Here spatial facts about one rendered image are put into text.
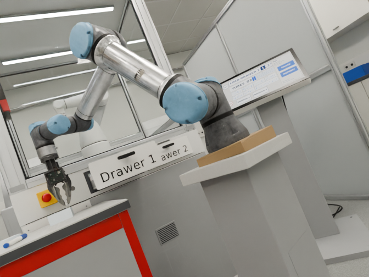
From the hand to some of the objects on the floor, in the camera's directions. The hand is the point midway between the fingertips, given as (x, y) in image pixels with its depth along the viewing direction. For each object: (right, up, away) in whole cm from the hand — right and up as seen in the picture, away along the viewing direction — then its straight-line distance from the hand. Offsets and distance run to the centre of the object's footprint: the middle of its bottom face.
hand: (66, 201), depth 115 cm
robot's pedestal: (+95, -48, -29) cm, 111 cm away
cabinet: (+33, -80, +65) cm, 109 cm away
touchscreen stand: (+138, -37, +50) cm, 152 cm away
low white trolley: (+24, -78, -25) cm, 85 cm away
